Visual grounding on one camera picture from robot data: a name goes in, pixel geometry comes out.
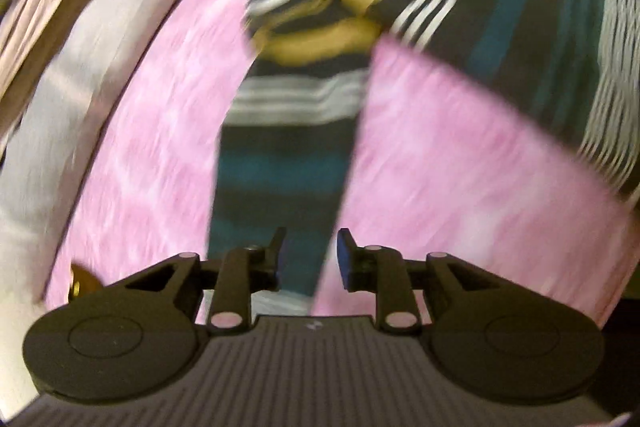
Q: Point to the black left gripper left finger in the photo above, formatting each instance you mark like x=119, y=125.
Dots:
x=136, y=336

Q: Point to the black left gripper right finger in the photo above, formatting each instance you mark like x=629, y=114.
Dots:
x=491, y=336

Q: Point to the striped knit sweater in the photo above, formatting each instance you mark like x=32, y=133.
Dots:
x=571, y=66

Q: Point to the pink floral bedspread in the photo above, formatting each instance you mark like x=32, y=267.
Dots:
x=440, y=165

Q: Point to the pale pink folded quilt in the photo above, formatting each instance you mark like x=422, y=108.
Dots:
x=48, y=157

